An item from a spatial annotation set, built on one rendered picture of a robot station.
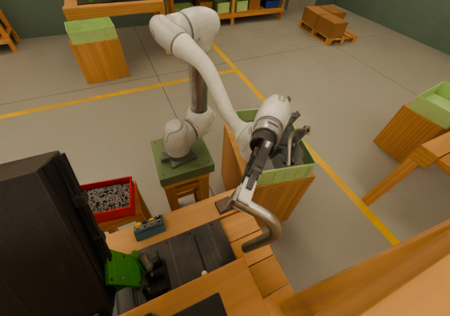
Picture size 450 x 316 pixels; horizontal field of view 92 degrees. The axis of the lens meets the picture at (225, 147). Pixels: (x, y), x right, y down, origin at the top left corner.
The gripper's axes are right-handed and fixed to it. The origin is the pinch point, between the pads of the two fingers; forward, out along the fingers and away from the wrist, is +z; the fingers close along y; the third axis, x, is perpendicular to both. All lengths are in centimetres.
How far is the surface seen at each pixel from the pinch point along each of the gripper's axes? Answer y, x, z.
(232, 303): -6.6, 6.7, 20.1
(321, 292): -18.7, 34.2, 5.5
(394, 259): 13.4, 25.7, 6.1
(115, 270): -46, -23, 22
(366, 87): -113, 160, -384
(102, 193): -92, -64, -12
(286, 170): -60, 32, -68
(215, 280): -7.7, 2.2, 17.6
